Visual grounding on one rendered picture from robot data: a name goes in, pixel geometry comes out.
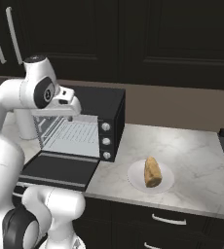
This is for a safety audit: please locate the black toaster oven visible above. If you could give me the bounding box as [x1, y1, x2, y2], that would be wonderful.
[35, 85, 127, 163]

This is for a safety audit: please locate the brown baguette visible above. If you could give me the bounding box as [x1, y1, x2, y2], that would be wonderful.
[143, 156, 164, 189]

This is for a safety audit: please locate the black toaster oven door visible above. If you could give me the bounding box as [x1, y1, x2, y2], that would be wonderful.
[18, 150, 102, 193]

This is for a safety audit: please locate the dark drawer front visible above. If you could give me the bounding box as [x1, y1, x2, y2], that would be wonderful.
[111, 225, 224, 249]
[111, 201, 213, 235]

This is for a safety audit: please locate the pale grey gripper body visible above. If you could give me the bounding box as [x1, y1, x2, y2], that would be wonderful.
[30, 96, 83, 123]

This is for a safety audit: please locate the white round plate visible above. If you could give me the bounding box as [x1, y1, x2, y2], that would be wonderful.
[127, 158, 175, 195]

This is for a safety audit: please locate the grey toaster oven rack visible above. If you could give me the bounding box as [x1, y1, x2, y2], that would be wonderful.
[40, 116, 100, 159]

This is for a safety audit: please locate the white drawer handle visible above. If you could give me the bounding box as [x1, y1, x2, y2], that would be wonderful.
[143, 241, 164, 249]
[151, 213, 188, 227]

